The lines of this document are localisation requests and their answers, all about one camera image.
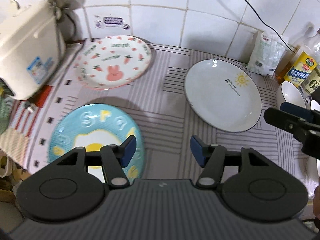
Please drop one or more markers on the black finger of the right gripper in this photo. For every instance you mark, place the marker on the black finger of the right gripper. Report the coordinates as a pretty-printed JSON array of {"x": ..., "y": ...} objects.
[
  {"x": 308, "y": 115},
  {"x": 280, "y": 119}
]

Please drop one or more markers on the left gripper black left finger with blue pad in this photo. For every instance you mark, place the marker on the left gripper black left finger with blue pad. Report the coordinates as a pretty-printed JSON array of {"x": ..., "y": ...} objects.
[{"x": 114, "y": 159}]

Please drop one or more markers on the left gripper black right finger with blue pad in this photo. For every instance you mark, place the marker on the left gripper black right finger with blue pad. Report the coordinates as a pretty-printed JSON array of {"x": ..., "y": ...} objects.
[{"x": 209, "y": 157}]

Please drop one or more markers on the white bowl dark rim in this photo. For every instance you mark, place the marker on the white bowl dark rim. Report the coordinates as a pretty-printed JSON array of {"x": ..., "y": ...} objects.
[{"x": 287, "y": 92}]

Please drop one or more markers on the blue fried egg plate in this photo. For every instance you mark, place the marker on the blue fried egg plate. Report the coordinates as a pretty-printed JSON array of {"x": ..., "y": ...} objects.
[{"x": 94, "y": 126}]

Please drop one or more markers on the dark label sauce bottle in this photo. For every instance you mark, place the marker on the dark label sauce bottle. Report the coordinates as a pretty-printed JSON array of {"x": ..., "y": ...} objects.
[{"x": 311, "y": 83}]

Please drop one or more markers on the yellow label oil bottle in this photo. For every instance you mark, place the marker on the yellow label oil bottle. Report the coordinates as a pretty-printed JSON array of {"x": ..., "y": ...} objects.
[{"x": 303, "y": 62}]

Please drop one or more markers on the white sun plate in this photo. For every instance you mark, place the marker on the white sun plate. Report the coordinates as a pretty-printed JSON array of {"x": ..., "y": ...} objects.
[{"x": 223, "y": 95}]

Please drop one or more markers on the striped patterned table mat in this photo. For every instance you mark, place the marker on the striped patterned table mat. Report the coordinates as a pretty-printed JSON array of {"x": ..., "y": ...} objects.
[{"x": 157, "y": 103}]

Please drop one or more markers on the white plastic salt bag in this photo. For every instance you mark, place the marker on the white plastic salt bag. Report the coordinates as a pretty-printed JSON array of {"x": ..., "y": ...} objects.
[{"x": 267, "y": 52}]

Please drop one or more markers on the pink rabbit carrot plate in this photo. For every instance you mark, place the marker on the pink rabbit carrot plate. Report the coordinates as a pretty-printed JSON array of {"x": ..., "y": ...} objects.
[{"x": 112, "y": 62}]

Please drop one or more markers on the colourful woven striped cloth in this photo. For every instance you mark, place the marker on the colourful woven striped cloth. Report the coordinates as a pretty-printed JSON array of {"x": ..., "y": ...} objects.
[{"x": 23, "y": 118}]

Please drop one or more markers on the white rice cooker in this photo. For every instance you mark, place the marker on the white rice cooker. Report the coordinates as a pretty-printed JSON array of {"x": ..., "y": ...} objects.
[{"x": 32, "y": 47}]

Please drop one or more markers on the wall sticker label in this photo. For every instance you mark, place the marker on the wall sticker label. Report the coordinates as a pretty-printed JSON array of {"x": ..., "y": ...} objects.
[{"x": 108, "y": 22}]

